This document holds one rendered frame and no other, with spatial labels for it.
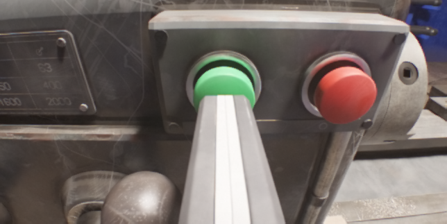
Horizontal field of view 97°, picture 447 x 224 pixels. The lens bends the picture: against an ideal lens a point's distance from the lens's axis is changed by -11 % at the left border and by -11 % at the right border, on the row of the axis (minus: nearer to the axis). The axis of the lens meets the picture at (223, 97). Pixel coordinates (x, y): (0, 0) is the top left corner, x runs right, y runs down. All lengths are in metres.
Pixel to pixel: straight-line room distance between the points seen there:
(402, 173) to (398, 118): 0.52
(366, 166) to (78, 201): 0.82
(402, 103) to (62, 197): 0.45
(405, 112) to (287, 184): 0.29
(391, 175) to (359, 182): 0.13
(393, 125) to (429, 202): 0.32
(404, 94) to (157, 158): 0.37
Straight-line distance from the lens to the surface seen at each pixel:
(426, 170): 1.01
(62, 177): 0.22
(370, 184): 0.84
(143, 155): 0.17
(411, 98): 0.43
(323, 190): 0.21
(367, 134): 0.43
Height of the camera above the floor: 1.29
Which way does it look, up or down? 31 degrees down
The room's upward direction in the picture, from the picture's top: straight up
